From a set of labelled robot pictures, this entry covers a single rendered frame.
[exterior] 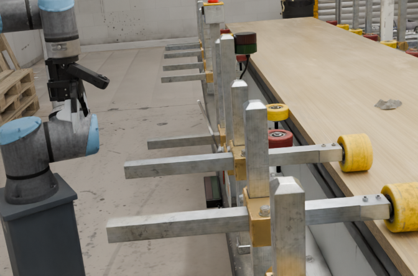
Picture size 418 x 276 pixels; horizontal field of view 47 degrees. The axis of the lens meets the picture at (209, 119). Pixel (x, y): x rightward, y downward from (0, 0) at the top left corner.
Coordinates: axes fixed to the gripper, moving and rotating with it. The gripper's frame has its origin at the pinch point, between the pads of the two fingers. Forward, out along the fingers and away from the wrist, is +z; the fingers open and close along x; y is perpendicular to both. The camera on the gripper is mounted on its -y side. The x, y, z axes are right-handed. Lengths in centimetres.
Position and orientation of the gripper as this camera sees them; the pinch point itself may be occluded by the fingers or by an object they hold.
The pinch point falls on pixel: (83, 125)
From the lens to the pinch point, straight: 143.7
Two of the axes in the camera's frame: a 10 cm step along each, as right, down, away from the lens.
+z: 0.7, 9.5, 3.0
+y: -10.0, 0.8, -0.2
